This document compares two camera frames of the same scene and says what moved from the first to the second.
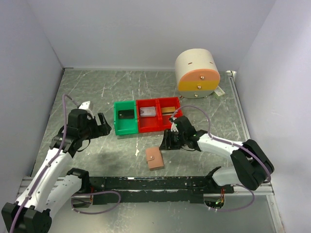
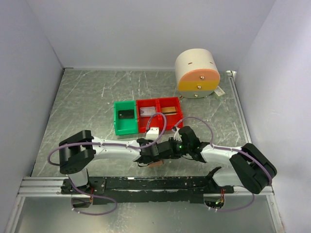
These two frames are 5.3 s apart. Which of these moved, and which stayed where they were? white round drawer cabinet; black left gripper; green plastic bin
Moved: black left gripper
Stayed: green plastic bin; white round drawer cabinet
